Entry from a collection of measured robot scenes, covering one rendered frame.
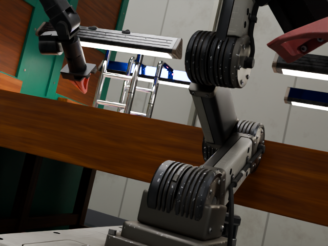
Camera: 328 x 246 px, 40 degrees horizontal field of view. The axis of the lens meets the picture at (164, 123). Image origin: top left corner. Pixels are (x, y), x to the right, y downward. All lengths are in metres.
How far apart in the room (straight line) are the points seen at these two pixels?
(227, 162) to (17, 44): 1.43
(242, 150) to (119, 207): 2.93
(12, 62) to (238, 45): 1.44
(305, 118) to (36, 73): 2.00
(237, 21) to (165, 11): 3.18
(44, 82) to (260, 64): 1.86
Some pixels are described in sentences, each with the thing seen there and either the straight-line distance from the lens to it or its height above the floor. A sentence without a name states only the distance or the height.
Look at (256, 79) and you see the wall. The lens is 3.60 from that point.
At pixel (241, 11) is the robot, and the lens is 0.90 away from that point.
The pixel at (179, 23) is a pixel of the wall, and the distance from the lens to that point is 3.96.
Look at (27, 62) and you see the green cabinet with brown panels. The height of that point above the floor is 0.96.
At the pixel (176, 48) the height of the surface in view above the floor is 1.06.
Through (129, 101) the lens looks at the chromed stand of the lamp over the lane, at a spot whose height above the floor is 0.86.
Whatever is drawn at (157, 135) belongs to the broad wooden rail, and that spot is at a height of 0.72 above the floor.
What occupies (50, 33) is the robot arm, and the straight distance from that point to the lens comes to 1.46.
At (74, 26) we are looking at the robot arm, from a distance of 1.41.
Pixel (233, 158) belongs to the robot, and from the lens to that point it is 0.96.
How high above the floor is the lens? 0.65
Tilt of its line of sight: 5 degrees up
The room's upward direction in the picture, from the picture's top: 13 degrees clockwise
